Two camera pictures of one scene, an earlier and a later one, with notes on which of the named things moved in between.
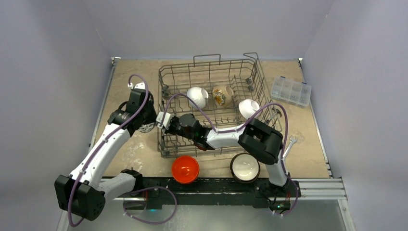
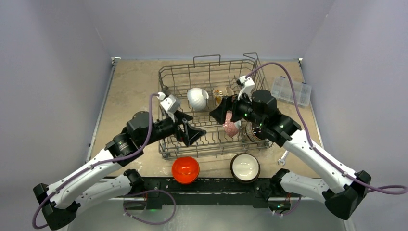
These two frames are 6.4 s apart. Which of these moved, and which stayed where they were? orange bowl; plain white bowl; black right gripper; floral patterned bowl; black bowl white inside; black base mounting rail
Moved: floral patterned bowl; black right gripper
Stayed: black bowl white inside; orange bowl; black base mounting rail; plain white bowl
